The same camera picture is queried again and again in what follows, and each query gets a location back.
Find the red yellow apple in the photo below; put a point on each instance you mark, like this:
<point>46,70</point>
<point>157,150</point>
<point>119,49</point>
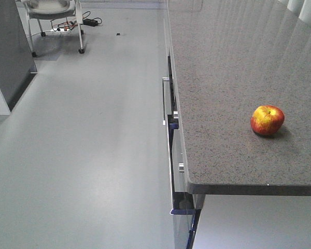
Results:
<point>267,120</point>

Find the black warming drawer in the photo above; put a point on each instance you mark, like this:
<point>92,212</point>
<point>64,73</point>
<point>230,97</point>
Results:
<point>172,93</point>

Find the chrome oven knob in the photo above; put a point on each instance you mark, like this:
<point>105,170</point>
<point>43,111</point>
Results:
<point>175,114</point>

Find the black built-in oven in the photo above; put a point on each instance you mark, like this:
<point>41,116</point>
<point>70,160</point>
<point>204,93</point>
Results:
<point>186,208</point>

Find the black power adapter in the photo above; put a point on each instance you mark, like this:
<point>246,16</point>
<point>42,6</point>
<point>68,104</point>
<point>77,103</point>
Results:
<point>90,22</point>

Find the white power strip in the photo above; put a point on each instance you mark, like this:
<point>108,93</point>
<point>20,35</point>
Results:
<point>60,30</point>

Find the grey kitchen island cabinet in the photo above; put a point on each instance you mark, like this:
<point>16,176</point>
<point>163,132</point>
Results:
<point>17,67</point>

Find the white office chair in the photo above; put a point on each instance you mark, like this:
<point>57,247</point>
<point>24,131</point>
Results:
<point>51,10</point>

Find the chrome oven door handle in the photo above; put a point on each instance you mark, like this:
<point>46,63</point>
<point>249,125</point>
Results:
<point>168,160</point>

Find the chrome drawer handle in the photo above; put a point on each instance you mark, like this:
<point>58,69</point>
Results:
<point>166,98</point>

